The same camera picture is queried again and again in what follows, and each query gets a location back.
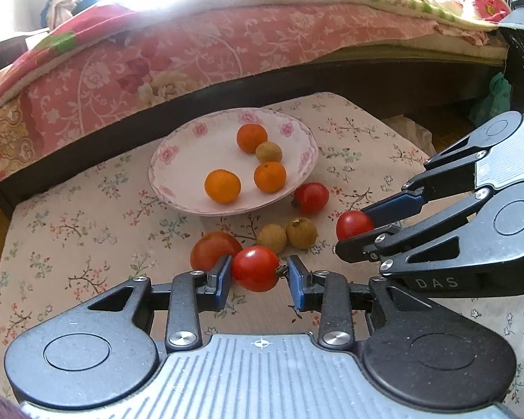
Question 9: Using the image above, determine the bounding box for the large red tomato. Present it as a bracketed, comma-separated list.
[190, 232, 243, 271]

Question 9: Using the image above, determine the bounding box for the floral table cloth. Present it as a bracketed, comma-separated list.
[0, 93, 524, 416]

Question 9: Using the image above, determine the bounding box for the dark wooden bed frame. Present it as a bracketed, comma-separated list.
[0, 60, 504, 214]

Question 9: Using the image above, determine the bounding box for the large orange mandarin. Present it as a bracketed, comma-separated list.
[204, 169, 241, 204]

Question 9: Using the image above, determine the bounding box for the white floral plate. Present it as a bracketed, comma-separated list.
[148, 108, 319, 216]

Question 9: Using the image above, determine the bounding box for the small red cherry tomato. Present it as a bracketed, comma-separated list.
[232, 245, 280, 292]

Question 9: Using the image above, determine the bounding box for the brown longan with stem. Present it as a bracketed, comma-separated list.
[286, 218, 318, 250]

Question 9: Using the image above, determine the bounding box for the pink floral bedspread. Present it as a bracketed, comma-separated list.
[0, 4, 507, 181]

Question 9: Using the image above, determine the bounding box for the small orange mandarin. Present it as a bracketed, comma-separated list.
[254, 161, 287, 194]

